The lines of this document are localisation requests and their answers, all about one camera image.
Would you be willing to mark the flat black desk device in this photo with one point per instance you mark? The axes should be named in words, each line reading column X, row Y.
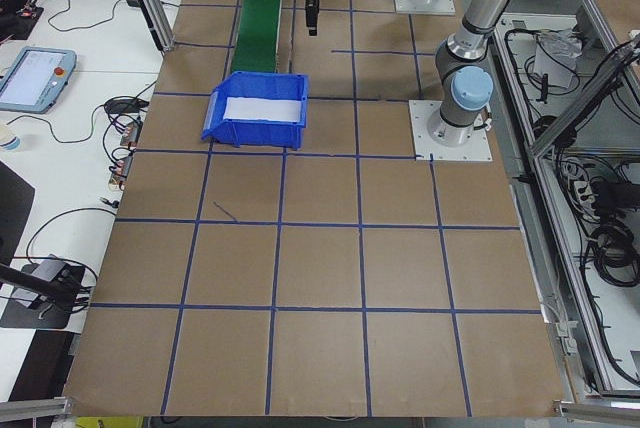
column 120, row 106

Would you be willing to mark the black electronics board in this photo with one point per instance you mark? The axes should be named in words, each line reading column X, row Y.
column 20, row 25

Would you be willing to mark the small black power adapter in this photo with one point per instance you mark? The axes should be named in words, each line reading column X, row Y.
column 134, row 0

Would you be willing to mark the small brown circuit board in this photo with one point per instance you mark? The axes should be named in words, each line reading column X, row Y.
column 131, row 133

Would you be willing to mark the V-shaped metal bar frame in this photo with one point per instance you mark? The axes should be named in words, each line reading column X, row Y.
column 580, row 104

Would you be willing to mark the white desk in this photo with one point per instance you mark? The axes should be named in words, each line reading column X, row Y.
column 75, row 188

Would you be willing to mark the black power brick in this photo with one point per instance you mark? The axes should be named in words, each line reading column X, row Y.
column 607, row 195

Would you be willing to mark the white crumpled paper box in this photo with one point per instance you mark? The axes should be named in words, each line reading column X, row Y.
column 555, row 55

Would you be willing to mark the yellow green object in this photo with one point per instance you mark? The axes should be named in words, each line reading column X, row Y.
column 110, row 422

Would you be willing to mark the green belt conveyor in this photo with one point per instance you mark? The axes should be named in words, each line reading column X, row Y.
column 257, row 13

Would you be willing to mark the white cup blue band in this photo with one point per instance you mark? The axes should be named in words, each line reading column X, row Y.
column 9, row 140

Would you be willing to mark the white foam pad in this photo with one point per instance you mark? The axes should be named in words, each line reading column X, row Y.
column 260, row 109

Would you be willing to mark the black boom bar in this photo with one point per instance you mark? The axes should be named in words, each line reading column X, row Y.
column 25, row 280

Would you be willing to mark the grey camera box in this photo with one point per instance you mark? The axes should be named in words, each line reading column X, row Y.
column 50, row 268

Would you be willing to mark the aluminium extrusion bar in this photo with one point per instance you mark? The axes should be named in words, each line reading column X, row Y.
column 35, row 407
column 600, row 405

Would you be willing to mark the grey metal bracket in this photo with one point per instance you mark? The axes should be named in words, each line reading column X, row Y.
column 565, row 335

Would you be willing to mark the black flat panel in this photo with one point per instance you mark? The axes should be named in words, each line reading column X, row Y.
column 12, row 213

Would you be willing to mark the blue plastic storage bin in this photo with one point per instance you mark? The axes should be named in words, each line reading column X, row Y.
column 260, row 135

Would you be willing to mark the long brown circuit board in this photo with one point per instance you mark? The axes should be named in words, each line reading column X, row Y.
column 121, row 170

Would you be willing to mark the black stand base plate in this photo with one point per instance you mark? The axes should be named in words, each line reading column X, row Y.
column 30, row 317

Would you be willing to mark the light blue teach pendant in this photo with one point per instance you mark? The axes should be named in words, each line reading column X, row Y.
column 30, row 78

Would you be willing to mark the white power strip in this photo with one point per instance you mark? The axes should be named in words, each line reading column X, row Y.
column 582, row 190

